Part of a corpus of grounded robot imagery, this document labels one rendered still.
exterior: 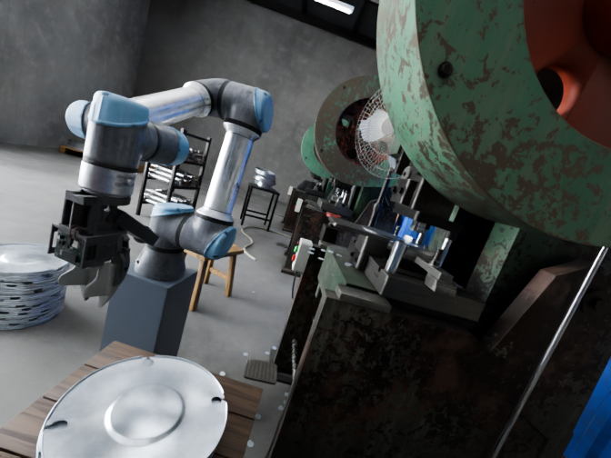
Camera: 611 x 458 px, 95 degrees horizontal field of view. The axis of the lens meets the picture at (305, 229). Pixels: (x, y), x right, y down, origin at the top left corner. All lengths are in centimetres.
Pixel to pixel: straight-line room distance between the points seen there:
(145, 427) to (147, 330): 44
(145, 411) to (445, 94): 74
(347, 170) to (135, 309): 174
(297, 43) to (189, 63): 264
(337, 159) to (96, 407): 199
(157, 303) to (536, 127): 99
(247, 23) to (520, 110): 790
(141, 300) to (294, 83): 716
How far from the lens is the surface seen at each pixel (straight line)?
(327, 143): 226
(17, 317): 157
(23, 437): 74
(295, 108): 766
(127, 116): 53
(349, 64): 806
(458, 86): 53
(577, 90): 75
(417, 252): 97
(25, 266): 154
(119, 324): 110
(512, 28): 59
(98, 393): 72
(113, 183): 53
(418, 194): 93
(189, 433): 66
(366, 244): 93
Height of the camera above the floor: 89
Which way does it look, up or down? 11 degrees down
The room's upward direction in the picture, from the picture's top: 18 degrees clockwise
